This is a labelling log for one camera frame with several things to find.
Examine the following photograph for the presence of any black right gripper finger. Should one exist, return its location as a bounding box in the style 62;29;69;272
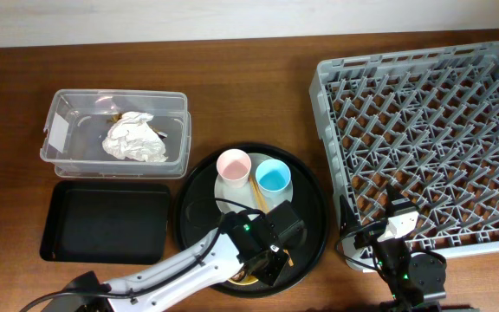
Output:
339;195;360;237
386;185;415;215

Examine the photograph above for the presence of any yellow bowl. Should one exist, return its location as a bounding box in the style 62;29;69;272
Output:
228;272;258;286

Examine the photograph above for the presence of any blue cup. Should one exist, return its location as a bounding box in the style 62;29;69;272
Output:
255;159;291;198

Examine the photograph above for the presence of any pink cup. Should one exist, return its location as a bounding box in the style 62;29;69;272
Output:
217;149;252;188

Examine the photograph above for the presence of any white napkin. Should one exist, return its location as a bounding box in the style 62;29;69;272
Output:
101;112;167;163

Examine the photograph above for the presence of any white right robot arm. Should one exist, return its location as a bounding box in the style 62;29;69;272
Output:
334;185;474;312

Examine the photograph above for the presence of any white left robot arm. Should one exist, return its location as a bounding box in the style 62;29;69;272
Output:
45;201;307;311

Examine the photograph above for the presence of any grey dishwasher rack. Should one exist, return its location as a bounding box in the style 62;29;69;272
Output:
309;42;499;258

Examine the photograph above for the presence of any wooden chopstick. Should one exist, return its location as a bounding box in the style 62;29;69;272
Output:
251;175;295;268
249;177;269;213

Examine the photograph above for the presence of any round black tray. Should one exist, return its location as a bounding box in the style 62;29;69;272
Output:
172;143;328;298

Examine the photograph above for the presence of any black rectangular tray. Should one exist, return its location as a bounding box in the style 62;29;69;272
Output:
39;180;172;264

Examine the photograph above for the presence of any clear plastic bin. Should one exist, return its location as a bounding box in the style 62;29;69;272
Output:
40;89;191;179

